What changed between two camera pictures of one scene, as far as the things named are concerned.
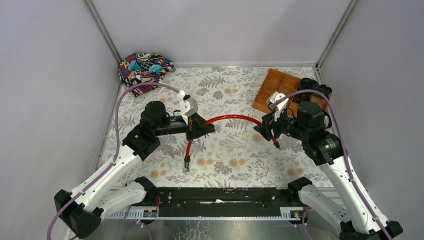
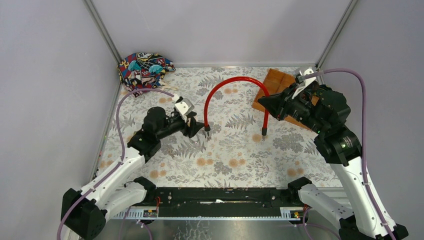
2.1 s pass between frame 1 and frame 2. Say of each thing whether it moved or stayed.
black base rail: stayed
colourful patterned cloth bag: stayed
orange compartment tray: stayed
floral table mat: stayed
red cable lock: moved
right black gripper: moved
